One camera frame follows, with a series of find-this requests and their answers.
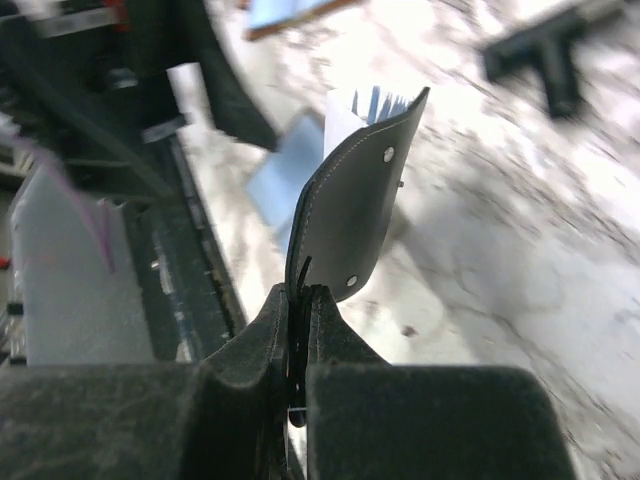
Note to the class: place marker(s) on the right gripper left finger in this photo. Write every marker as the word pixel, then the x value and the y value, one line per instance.
pixel 220 418

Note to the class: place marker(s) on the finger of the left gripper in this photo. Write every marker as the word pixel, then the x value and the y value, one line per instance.
pixel 184 34
pixel 77 95

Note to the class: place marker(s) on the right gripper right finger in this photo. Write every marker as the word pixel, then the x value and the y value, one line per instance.
pixel 368 419

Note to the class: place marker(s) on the white card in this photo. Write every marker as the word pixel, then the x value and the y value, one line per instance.
pixel 347 110

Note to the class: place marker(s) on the grey card holder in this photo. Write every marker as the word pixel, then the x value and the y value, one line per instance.
pixel 275 185

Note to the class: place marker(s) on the brown blue open card holder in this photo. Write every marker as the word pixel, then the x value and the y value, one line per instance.
pixel 266 17

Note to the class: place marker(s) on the black T-shaped tool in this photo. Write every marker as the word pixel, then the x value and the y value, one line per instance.
pixel 546 46

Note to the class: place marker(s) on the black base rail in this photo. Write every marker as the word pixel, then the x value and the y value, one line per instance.
pixel 191 305

